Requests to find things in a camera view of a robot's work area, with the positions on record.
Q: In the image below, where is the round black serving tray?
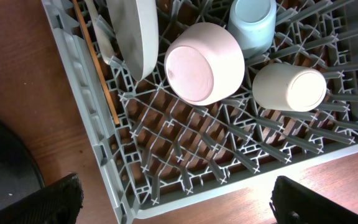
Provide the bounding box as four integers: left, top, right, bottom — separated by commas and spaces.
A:
0, 121, 45, 210

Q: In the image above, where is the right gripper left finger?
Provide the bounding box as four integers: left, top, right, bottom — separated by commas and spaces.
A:
0, 173, 83, 224

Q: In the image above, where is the wooden chopstick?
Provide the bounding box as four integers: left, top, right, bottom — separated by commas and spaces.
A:
72, 0, 120, 124

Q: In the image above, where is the grey dinner plate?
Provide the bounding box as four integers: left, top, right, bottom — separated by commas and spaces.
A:
106, 0, 158, 81

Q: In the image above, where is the pink bowl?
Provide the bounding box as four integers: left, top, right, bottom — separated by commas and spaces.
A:
164, 22, 245, 106

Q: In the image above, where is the light blue cup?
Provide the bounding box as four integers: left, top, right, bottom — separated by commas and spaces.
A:
227, 0, 277, 59

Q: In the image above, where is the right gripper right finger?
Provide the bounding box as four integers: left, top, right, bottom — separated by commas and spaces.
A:
269, 175, 358, 224

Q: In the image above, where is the grey dishwasher rack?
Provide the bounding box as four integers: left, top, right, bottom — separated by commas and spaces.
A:
42, 1, 358, 223

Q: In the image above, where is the white cup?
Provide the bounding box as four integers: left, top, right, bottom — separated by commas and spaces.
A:
252, 63, 327, 112

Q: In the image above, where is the white plastic fork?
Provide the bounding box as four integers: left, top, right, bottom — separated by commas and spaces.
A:
85, 0, 116, 65

